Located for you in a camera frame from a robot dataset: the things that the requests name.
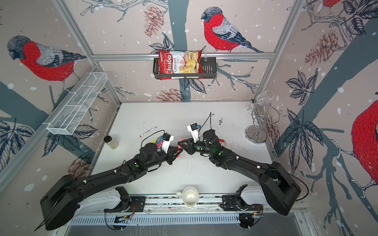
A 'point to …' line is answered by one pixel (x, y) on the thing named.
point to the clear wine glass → (263, 99)
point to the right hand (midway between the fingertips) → (177, 146)
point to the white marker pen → (145, 132)
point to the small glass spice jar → (110, 142)
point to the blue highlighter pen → (159, 139)
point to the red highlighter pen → (179, 147)
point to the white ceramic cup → (189, 195)
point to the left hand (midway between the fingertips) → (181, 150)
